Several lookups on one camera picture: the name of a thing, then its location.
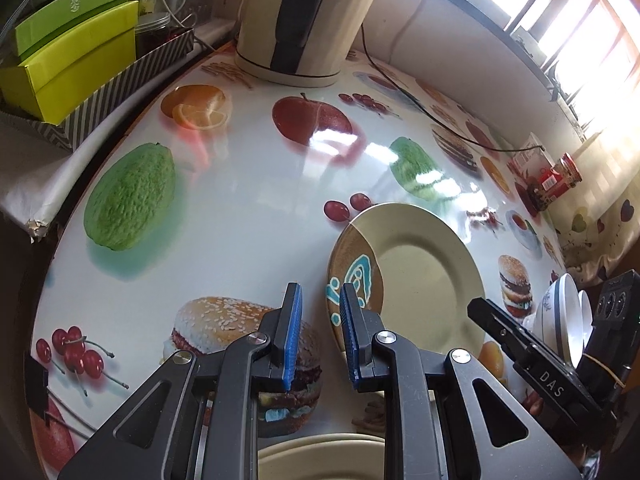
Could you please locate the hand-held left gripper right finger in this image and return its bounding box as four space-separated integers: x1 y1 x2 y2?
339 284 583 480

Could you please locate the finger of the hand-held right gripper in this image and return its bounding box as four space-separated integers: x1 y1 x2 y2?
467 297 604 416

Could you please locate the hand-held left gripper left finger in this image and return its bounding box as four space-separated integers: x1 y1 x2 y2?
57 282 304 480

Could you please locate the white bowl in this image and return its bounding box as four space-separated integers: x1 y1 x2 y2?
531 272 586 367
577 289 595 356

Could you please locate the cream plate with blue pattern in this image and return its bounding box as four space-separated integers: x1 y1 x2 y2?
327 202 487 363

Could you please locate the plain cream plate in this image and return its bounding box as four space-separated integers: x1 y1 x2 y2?
257 434 387 480

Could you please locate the heart printed curtain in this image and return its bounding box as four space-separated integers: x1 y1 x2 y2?
547 125 640 288

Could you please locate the glass jar with red label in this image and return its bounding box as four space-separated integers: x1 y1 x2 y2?
536 152 584 212

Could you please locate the fruit printed tablecloth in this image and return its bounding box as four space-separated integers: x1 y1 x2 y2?
30 42 572 480

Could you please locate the red carton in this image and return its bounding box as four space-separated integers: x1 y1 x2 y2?
506 132 557 183

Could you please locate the striped storage box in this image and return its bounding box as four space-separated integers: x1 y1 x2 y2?
0 27 196 155

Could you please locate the barred window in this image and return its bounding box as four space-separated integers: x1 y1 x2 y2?
447 0 640 138

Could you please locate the cream electric kettle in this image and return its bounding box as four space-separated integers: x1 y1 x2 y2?
234 0 387 87

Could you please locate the clear jar with dark content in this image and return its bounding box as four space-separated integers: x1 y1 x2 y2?
135 10 176 58

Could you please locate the black cable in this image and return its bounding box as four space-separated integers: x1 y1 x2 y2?
359 24 546 153

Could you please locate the white cable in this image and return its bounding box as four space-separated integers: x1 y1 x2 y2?
389 0 432 63

